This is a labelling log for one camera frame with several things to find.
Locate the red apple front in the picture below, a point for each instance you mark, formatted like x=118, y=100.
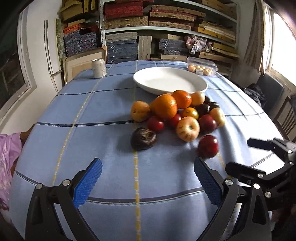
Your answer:
x=208, y=147

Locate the dark red apple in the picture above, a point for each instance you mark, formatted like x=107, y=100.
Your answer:
x=207, y=124

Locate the dark plum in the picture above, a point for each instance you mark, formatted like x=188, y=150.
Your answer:
x=203, y=109

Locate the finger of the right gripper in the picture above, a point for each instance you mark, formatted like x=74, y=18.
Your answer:
x=260, y=144
x=244, y=174

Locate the yellow-orange pear fruit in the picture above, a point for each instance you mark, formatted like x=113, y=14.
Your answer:
x=140, y=111

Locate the wooden chair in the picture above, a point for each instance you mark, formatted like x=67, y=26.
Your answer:
x=285, y=119

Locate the dark purple passion fruit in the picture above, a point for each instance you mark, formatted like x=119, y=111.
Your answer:
x=143, y=139

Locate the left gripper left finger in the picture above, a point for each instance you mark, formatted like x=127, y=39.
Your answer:
x=84, y=181

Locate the small yellow-orange tomato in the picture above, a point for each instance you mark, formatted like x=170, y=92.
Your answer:
x=192, y=112

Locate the dark clothes pile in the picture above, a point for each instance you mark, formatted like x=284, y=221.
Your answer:
x=256, y=94

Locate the large orange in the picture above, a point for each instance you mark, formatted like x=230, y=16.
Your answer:
x=164, y=107

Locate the metal storage shelf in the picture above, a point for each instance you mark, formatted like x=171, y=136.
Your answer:
x=155, y=30

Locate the yellow-red apple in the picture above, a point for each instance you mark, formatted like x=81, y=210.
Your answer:
x=188, y=129

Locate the clear plastic fruit box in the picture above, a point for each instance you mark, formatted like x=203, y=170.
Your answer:
x=201, y=66

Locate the pink patterned cloth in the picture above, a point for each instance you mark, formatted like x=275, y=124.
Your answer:
x=11, y=147

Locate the pale peach apple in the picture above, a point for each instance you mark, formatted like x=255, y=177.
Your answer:
x=198, y=98

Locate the red tomato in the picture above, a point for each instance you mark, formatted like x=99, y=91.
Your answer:
x=173, y=122
x=155, y=125

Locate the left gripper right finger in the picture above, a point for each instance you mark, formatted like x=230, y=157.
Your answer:
x=210, y=180

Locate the pink cloth bundle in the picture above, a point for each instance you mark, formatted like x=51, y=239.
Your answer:
x=196, y=44

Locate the yellow pear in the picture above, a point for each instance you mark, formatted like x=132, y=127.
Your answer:
x=218, y=115

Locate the white drink can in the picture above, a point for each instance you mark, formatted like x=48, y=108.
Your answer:
x=98, y=68

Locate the white ceramic plate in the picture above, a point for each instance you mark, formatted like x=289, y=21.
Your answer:
x=161, y=80

